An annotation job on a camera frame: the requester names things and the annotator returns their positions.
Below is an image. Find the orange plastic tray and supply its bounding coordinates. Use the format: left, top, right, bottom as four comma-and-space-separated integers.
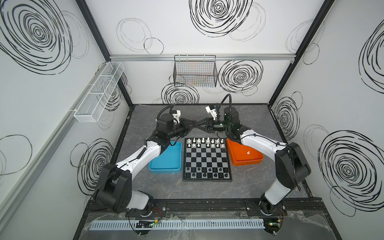
227, 139, 264, 167

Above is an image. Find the teal plastic tray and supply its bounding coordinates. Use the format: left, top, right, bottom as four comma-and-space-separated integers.
149, 142, 182, 174

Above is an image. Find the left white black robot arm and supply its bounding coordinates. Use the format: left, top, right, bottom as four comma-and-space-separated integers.
92, 114, 196, 216

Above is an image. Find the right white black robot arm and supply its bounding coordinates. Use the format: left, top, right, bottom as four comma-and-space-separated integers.
194, 107, 312, 216

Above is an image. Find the black white chess board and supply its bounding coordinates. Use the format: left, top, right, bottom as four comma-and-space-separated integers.
183, 138, 233, 182

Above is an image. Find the black wire basket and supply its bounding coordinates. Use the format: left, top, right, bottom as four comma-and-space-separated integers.
173, 55, 219, 88

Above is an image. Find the clear wire wall shelf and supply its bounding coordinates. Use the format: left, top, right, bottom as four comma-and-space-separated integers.
74, 62, 124, 123

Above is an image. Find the black mounting rail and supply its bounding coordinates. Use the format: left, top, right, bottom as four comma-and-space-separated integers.
82, 198, 328, 219

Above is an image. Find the white slotted cable duct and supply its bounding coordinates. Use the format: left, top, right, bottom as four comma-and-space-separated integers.
89, 219, 265, 231

